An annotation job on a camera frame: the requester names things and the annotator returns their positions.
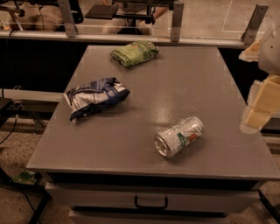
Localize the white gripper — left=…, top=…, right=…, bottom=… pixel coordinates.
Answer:
left=238, top=24, right=280, bottom=135

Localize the silver 7up soda can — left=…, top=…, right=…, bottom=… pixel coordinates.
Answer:
left=154, top=116, right=204, bottom=158

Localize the green jalapeno chip bag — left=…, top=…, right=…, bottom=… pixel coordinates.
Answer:
left=110, top=40, right=159, bottom=67

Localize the blue white chip bag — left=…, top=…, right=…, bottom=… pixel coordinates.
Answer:
left=64, top=77, right=130, bottom=121

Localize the grey drawer cabinet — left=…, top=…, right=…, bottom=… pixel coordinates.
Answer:
left=28, top=45, right=280, bottom=224

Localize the green packet on floor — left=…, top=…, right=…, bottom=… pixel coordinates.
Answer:
left=11, top=170, right=37, bottom=186

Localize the metal railing frame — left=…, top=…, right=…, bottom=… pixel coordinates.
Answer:
left=0, top=0, right=269, bottom=48

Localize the black drawer handle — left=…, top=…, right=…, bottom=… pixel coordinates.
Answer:
left=134, top=196, right=169, bottom=210

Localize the black cable on floor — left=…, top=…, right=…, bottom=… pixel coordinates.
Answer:
left=0, top=29, right=45, bottom=224

